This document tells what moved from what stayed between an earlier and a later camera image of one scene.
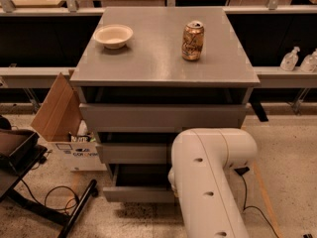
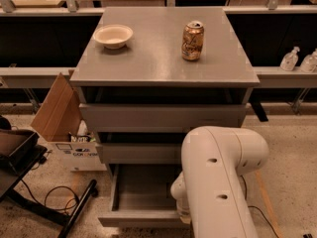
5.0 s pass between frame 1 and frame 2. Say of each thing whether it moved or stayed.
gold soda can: stayed
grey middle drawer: stayed
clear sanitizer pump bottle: stayed
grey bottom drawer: moved
